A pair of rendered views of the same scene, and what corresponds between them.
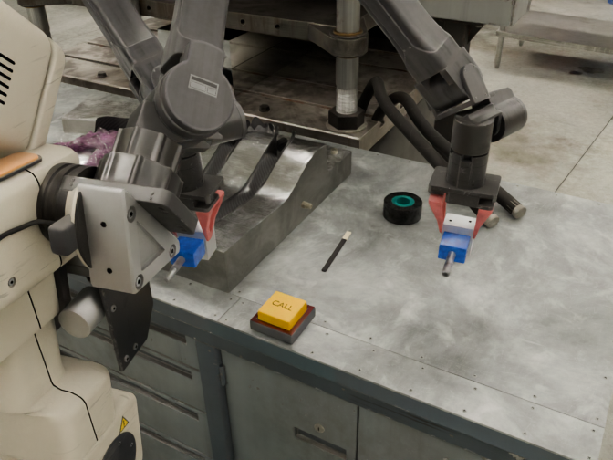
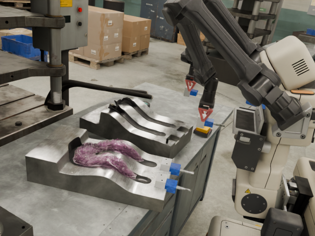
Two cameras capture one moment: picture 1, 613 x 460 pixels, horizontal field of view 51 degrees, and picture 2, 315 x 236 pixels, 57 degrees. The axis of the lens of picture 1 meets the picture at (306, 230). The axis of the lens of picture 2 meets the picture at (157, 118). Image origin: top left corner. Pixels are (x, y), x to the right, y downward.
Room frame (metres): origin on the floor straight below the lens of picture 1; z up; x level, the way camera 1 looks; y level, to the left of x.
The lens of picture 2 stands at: (1.18, 1.42, 1.51)
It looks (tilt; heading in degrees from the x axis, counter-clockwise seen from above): 25 degrees down; 265
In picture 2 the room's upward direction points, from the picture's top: 8 degrees clockwise
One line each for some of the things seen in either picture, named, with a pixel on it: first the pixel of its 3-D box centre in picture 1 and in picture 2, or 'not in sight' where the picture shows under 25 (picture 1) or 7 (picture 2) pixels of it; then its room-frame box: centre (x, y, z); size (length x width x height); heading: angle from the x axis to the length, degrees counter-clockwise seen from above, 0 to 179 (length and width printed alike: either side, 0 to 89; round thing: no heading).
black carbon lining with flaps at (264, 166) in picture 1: (233, 163); (138, 115); (1.15, 0.15, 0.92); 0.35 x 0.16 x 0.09; 150
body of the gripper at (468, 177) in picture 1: (466, 169); (193, 71); (0.85, -0.25, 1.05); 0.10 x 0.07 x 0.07; 69
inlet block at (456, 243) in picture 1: (452, 250); (195, 92); (0.82, -0.23, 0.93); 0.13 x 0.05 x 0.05; 158
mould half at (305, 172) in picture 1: (243, 182); (136, 122); (1.16, 0.13, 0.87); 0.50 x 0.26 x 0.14; 150
